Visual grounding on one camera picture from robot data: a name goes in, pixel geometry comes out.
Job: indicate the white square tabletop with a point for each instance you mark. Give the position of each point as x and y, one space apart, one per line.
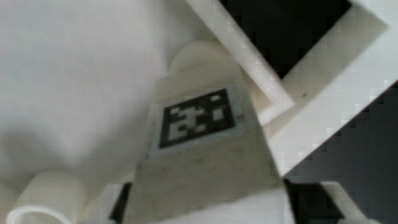
86 53

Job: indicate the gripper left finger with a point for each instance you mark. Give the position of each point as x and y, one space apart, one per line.
113 203

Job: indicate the white U-shaped fence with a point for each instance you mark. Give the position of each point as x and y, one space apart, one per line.
339 80

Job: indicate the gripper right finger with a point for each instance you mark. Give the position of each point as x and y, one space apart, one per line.
323 204

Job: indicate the white table leg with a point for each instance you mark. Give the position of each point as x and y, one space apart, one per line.
207 180

